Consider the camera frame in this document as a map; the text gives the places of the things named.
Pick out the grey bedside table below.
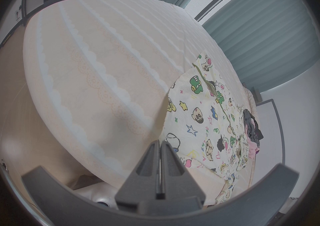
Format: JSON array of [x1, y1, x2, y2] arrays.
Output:
[[251, 87, 263, 103]]

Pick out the pile of clothes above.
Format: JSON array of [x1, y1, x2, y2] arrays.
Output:
[[241, 109, 264, 156]]

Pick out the pale pink pillow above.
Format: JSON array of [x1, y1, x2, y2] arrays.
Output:
[[242, 85, 255, 104]]

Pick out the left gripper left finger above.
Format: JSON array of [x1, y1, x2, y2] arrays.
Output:
[[115, 140, 161, 208]]

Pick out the white printed pyjama top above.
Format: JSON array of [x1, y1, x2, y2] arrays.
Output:
[[160, 50, 260, 205]]

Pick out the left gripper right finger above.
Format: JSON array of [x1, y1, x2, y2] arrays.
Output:
[[160, 141, 207, 205]]

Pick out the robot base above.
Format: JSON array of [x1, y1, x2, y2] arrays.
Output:
[[71, 182, 119, 211]]

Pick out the bed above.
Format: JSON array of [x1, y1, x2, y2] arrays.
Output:
[[22, 0, 286, 203]]

